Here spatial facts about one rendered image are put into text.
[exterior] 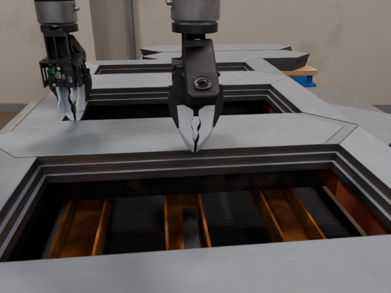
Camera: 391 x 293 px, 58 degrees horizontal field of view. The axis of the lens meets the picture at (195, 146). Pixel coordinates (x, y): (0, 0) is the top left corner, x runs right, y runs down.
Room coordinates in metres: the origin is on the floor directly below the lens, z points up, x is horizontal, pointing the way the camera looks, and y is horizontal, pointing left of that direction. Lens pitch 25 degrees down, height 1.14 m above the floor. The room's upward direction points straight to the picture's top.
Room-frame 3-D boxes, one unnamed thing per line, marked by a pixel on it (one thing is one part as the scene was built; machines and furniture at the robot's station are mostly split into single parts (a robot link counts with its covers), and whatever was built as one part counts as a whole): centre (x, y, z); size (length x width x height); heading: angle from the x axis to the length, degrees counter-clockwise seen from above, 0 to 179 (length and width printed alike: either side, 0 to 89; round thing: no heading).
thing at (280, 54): (1.72, -0.13, 0.82); 0.80 x 0.40 x 0.06; 96
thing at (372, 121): (0.98, -0.52, 0.77); 0.45 x 0.20 x 0.04; 6
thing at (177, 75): (0.57, 0.00, 1.03); 0.09 x 0.08 x 0.12; 6
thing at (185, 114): (0.57, 0.02, 0.92); 0.06 x 0.03 x 0.09; 6
